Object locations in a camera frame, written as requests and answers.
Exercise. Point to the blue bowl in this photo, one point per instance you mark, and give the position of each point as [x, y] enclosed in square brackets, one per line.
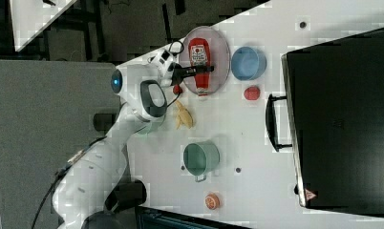
[248, 63]

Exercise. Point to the green metal mug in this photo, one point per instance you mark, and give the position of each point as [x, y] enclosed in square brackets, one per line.
[201, 158]

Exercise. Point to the green perforated colander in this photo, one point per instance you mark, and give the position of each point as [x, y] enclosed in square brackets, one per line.
[151, 126]

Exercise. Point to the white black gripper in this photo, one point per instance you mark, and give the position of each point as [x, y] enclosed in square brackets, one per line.
[170, 70]

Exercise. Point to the red round toy fruit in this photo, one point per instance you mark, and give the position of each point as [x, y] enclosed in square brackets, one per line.
[252, 93]

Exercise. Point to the red toy strawberry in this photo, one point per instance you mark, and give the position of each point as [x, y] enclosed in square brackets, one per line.
[177, 89]

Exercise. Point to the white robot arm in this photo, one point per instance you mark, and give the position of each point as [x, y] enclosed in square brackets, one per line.
[90, 190]

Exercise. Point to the red ketchup bottle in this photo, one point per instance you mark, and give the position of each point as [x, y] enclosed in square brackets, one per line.
[199, 54]

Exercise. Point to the peeled toy banana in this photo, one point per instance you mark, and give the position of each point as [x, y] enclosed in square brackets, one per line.
[183, 117]

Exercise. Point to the lilac round plate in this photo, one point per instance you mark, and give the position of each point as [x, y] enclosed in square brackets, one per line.
[220, 58]

